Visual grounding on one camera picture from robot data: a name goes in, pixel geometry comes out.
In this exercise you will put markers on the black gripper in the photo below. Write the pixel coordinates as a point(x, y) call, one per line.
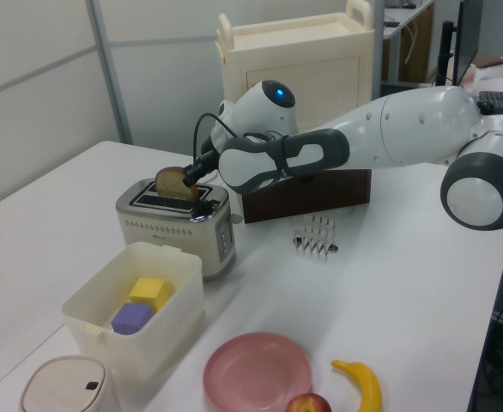
point(212, 162)

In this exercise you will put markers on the toasted bread slice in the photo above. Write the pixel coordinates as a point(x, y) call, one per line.
point(170, 183)

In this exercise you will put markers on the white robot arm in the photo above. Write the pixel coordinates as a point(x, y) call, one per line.
point(406, 129)

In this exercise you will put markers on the pink plate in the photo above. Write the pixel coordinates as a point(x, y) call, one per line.
point(256, 373)

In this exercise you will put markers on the chrome and cream toaster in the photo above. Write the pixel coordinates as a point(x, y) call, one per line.
point(170, 234)

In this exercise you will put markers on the yellow cube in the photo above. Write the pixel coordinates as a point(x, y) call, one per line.
point(146, 289)

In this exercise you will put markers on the cream plastic container box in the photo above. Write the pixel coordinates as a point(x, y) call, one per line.
point(165, 309)

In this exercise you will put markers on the metal toast rack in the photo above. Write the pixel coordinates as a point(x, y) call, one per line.
point(316, 238)

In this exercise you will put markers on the purple cube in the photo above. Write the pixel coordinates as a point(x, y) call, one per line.
point(130, 318)

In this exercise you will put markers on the cream bin with lid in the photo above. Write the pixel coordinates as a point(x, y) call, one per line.
point(62, 386)

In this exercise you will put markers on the red apple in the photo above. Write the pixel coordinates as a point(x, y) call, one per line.
point(308, 404)

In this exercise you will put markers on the wooden background desk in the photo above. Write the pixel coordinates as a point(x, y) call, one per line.
point(419, 43)

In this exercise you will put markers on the yellow banana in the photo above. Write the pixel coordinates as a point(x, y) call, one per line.
point(369, 386)

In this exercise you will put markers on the black monitor stand pole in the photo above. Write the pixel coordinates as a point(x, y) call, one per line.
point(446, 51)

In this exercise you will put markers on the black computer monitor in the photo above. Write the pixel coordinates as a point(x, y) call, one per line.
point(466, 38)

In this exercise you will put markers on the black keyboard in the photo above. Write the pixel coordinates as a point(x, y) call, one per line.
point(497, 102)

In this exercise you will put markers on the grey partition frame post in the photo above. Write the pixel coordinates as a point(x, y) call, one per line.
point(107, 64)

